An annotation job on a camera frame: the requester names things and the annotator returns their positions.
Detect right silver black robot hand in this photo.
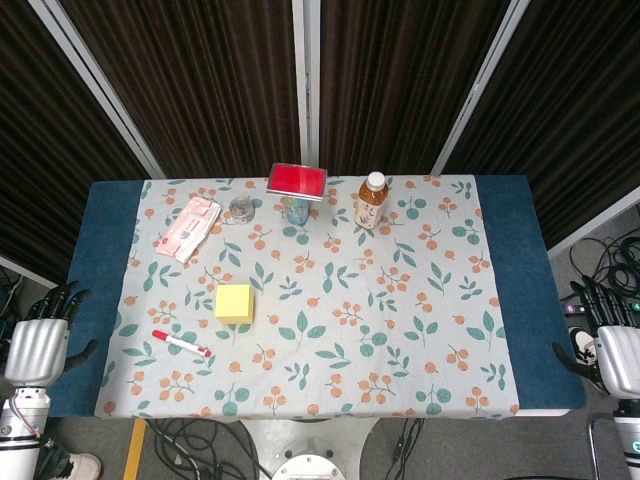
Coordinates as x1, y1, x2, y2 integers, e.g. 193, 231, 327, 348
551, 278, 640, 399

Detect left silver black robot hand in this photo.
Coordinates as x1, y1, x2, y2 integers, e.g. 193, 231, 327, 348
3, 280, 99, 387

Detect red and white marker pen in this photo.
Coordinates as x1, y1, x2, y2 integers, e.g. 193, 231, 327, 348
151, 329, 213, 359

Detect floral fruit print tablecloth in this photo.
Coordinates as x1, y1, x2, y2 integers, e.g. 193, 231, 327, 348
94, 175, 522, 420

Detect white black sneaker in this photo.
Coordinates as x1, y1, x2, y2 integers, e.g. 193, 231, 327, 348
568, 326, 609, 389

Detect black power strip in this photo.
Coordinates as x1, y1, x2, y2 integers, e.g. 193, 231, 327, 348
559, 298, 594, 316

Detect blue table mat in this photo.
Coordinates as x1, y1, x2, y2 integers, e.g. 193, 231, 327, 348
47, 174, 589, 419

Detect white shoe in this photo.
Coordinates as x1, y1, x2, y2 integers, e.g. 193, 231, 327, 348
64, 451, 103, 480

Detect yellow floor tape strip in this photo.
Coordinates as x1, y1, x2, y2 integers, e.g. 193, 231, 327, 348
122, 418, 149, 480

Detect pink white wet wipes pack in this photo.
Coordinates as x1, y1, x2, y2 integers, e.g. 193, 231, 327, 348
153, 195, 224, 265

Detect dark ribbed partition panel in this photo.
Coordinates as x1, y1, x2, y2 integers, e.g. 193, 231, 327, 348
442, 0, 640, 252
318, 0, 513, 177
58, 0, 303, 180
0, 0, 154, 284

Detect yellow cube block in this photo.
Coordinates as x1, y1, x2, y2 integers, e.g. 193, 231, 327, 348
214, 283, 257, 326

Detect small clear round jar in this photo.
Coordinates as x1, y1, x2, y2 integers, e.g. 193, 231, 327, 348
227, 196, 257, 224

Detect blue green drink can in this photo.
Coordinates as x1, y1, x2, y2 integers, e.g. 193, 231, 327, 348
279, 195, 312, 228

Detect amber tea bottle white cap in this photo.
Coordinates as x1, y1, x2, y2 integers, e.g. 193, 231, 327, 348
353, 170, 391, 232

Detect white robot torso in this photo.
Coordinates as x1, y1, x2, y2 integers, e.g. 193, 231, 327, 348
272, 438, 351, 480

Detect flat red box silver rim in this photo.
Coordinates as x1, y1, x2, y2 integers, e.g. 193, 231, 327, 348
265, 162, 329, 204

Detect black cables beside table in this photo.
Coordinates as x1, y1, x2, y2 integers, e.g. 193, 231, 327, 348
0, 266, 24, 327

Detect grey partition frame post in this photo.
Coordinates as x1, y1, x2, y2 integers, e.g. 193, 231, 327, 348
430, 0, 539, 177
291, 0, 322, 169
0, 255, 59, 291
27, 0, 167, 180
546, 186, 640, 259

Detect black cable bundle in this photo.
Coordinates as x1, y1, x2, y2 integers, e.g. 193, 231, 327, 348
568, 236, 640, 302

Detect metal chair frame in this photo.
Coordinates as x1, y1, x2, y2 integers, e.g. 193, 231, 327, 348
588, 414, 619, 480

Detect black floor cables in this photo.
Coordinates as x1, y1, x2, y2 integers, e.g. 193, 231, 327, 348
143, 418, 274, 480

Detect black cable with inline box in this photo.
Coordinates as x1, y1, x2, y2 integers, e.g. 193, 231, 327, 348
383, 417, 427, 480

